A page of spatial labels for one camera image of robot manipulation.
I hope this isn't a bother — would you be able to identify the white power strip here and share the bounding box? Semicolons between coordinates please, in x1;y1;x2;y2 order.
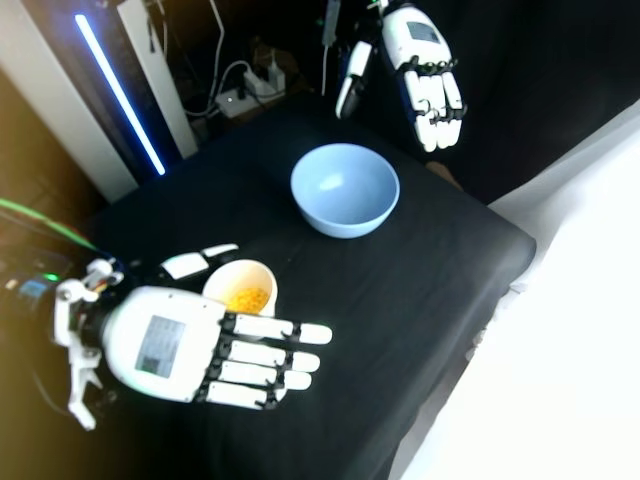
242;59;287;97

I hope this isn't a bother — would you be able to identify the white sheet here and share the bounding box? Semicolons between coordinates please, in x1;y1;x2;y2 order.
384;97;640;480

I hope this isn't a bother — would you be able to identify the white power cable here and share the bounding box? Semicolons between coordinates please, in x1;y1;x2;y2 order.
183;0;254;119

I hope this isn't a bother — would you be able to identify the green robot cable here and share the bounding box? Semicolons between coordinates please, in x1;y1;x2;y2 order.
0;197;99;251

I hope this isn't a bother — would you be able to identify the white paper cup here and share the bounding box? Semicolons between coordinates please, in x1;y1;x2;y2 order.
202;258;279;324

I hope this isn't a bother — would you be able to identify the white hanging connector cable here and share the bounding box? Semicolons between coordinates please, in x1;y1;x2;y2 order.
319;0;342;97

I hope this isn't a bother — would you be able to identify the white adapter box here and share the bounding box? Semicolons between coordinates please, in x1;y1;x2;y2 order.
214;87;262;120

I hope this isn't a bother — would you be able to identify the white column with light strip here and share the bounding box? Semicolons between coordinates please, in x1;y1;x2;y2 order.
0;0;199;204

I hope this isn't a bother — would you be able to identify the light blue bowl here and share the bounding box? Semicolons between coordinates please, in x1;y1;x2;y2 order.
290;142;401;239

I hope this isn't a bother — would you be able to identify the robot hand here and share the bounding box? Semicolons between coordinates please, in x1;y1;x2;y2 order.
98;242;335;412
334;2;470;154

